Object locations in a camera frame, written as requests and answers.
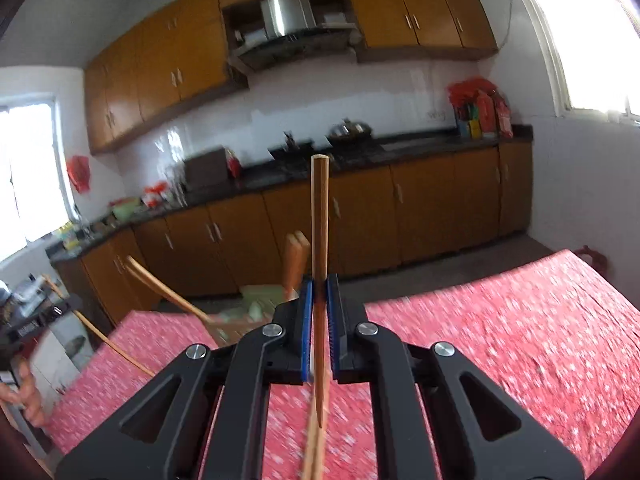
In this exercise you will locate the lidded dark pot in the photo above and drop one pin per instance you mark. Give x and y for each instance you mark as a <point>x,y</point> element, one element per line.
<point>348,135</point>

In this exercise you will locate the red hanging plastic bag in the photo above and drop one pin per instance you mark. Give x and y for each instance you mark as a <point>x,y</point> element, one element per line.
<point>79,173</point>

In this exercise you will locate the beige perforated utensil holder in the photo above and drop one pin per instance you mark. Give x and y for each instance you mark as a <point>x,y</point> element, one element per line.
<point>238,317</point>

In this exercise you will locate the black countertop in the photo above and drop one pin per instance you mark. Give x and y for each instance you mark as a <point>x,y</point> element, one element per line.
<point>261,177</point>

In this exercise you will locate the dark cutting board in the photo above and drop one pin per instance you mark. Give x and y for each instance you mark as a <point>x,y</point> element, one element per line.
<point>206,170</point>

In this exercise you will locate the black wok on stove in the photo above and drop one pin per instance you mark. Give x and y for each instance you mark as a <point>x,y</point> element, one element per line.
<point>291,151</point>

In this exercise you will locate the red bag and bottles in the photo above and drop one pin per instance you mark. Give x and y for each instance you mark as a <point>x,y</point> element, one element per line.
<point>480,110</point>

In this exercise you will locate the red white plastic bag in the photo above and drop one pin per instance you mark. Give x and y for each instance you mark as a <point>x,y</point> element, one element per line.
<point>156,194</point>

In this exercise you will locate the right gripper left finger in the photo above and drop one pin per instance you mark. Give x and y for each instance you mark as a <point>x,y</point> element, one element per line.
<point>204,415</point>

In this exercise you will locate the person left hand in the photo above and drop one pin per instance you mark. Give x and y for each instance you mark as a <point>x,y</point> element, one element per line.
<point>26,395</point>

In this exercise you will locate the upper wooden wall cabinets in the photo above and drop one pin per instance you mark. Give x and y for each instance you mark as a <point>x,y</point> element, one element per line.
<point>193,51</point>

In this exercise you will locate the lower wooden kitchen cabinets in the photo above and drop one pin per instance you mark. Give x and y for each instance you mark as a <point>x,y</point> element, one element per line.
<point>400,209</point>

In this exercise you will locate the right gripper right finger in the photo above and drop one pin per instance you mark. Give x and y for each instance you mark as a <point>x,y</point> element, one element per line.
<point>436,415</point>

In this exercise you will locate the green basin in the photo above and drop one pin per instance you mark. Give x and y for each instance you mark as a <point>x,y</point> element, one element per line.
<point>124,208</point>

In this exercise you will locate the red bottle on counter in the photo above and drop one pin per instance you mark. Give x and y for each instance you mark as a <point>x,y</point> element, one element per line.
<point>234,165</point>

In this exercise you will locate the red floral tablecloth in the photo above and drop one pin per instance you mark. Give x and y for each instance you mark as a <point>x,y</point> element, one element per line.
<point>553,334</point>

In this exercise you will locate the steel range hood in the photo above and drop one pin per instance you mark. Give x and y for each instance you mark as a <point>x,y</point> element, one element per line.
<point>266,33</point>

